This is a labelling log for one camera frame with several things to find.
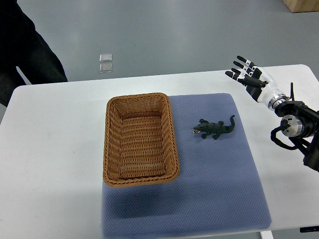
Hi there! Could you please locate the brown wicker basket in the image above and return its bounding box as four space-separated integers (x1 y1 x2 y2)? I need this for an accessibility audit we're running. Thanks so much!
103 93 179 188

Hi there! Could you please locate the dark green toy crocodile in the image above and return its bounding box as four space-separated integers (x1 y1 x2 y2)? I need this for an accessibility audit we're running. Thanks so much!
193 115 235 140

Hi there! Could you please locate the wooden box corner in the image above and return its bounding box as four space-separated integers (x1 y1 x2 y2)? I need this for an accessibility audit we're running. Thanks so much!
283 0 319 13

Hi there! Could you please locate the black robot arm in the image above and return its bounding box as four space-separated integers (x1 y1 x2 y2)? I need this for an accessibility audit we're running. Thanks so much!
269 83 319 171

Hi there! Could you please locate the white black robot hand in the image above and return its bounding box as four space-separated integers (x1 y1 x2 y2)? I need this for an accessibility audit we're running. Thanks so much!
225 56 288 111

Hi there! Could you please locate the upper floor socket plate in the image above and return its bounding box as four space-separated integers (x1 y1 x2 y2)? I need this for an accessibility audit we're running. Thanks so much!
99 53 112 62

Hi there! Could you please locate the person in black clothes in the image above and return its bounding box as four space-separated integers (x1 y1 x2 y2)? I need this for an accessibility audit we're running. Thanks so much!
0 0 67 107

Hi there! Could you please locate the blue textured mat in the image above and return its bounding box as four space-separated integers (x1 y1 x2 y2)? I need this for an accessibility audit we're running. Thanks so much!
101 93 272 239

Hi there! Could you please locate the black table control panel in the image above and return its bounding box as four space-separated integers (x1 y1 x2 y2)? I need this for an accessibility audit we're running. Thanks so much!
300 226 319 233

